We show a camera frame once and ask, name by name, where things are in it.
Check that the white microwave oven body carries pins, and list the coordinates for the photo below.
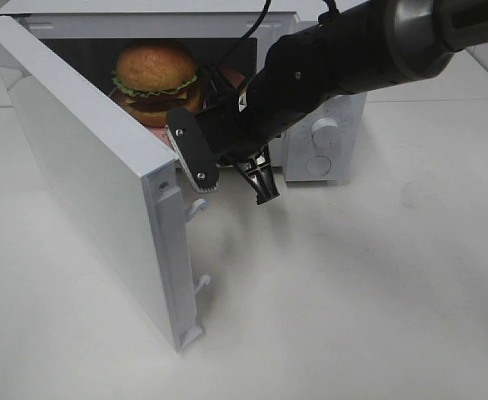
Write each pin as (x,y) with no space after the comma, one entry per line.
(71,47)

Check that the white microwave knob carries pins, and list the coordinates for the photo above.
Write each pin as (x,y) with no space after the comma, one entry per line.
(324,132)

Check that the burger with yellow bun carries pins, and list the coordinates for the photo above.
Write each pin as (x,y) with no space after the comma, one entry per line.
(152,77)

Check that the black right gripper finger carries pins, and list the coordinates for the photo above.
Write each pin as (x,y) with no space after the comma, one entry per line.
(258,173)

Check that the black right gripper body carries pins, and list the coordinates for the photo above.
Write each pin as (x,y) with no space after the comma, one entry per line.
(249,117)

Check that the white microwave door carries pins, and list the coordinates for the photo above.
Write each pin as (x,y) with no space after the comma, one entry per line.
(115,179)

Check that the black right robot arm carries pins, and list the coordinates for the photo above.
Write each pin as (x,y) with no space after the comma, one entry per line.
(376,44)

